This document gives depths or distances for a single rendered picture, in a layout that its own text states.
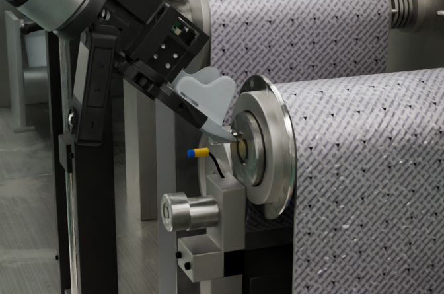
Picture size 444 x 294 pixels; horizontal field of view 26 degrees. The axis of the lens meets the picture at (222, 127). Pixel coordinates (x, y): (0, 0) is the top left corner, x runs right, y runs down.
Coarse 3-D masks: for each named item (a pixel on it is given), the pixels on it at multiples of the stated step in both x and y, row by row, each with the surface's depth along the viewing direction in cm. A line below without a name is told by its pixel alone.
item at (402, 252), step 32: (384, 224) 98; (416, 224) 100; (320, 256) 97; (352, 256) 98; (384, 256) 100; (416, 256) 101; (320, 288) 98; (352, 288) 99; (384, 288) 101; (416, 288) 102
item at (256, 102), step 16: (240, 96) 99; (256, 96) 95; (256, 112) 95; (272, 112) 94; (272, 128) 93; (272, 144) 92; (272, 160) 93; (272, 176) 93; (256, 192) 97; (272, 192) 94
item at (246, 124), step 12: (240, 120) 97; (252, 120) 95; (240, 132) 97; (252, 132) 94; (240, 144) 98; (252, 144) 95; (264, 144) 94; (240, 156) 98; (252, 156) 95; (264, 156) 94; (240, 168) 98; (252, 168) 95; (264, 168) 95; (240, 180) 99; (252, 180) 96
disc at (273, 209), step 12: (252, 84) 98; (264, 84) 95; (276, 96) 93; (276, 108) 93; (288, 120) 92; (288, 132) 91; (288, 144) 91; (288, 156) 92; (288, 168) 92; (288, 180) 92; (288, 192) 93; (252, 204) 102; (264, 204) 99; (276, 204) 96; (288, 204) 94; (264, 216) 99; (276, 216) 96
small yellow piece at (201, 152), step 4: (200, 148) 102; (204, 148) 102; (188, 152) 102; (192, 152) 102; (196, 152) 102; (200, 152) 102; (204, 152) 102; (208, 152) 102; (188, 156) 102; (192, 156) 102; (196, 156) 102; (200, 156) 102; (212, 156) 103; (216, 160) 103; (216, 164) 103; (220, 172) 103; (224, 176) 103
